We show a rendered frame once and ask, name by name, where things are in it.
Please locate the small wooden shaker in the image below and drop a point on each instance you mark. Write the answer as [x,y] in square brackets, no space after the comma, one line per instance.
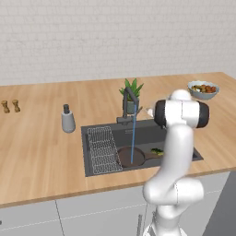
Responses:
[16,105]
[5,106]

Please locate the grey soap dispenser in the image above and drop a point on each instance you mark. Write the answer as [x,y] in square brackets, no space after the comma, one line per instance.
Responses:
[68,121]

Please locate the bowl of fruit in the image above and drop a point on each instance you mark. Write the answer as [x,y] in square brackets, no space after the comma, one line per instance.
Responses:
[203,89]

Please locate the grey drawer front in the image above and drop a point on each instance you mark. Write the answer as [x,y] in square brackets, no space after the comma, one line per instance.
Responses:
[101,202]
[27,215]

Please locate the blue water stream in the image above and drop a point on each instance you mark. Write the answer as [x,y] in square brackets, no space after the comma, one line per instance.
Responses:
[133,138]

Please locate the dark brown pan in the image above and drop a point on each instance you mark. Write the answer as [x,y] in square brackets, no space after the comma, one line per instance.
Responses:
[138,157]

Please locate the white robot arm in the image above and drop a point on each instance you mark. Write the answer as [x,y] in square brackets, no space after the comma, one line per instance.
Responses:
[178,147]

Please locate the dark grey tap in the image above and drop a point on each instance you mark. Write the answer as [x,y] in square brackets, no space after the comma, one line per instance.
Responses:
[126,104]

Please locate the dark grey sink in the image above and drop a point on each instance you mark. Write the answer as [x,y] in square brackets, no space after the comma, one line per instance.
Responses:
[101,132]

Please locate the grey cupboard door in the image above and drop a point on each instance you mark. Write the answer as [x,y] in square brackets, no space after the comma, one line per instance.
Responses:
[30,230]
[104,224]
[212,190]

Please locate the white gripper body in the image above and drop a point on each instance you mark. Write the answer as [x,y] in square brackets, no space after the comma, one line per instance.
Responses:
[150,112]

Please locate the green yellow sponge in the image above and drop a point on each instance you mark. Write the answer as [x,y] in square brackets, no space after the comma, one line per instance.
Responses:
[156,151]

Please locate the green plant in pot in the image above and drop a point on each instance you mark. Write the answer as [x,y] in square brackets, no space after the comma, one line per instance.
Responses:
[132,89]

